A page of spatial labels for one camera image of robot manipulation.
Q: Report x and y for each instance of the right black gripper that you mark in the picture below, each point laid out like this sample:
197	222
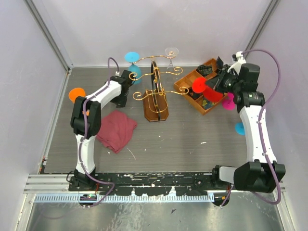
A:
216	82

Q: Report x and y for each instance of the red wine glass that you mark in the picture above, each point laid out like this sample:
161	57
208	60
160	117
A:
199	86

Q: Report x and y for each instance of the pink wine glass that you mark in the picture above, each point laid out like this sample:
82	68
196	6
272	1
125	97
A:
228	102

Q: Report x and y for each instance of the blue wine glass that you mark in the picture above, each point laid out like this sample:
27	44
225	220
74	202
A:
132	57
239	128

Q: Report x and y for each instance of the orange wine glass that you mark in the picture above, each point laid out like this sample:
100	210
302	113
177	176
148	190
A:
77	97

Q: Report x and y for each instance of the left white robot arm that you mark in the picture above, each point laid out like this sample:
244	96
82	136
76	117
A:
86	122

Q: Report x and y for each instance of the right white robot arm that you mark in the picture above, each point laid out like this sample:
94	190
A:
261	173

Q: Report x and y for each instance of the clear wine glass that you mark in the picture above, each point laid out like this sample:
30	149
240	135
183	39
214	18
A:
171	53

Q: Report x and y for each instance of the dark green rolled tie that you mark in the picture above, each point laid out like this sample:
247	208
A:
204	70

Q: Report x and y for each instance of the dark patterned rolled tie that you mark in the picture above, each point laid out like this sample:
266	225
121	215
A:
220	65

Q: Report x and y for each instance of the blue floral folded tie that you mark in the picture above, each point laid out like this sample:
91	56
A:
206	104

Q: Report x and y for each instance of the wooden compartment tray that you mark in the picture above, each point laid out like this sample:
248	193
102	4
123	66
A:
195	99

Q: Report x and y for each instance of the dark red cloth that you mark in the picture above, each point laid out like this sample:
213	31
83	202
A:
116	131

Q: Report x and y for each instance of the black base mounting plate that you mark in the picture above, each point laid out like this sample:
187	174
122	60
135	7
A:
147	183

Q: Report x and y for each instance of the gold wire wine glass rack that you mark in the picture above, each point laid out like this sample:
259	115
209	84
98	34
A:
154	100

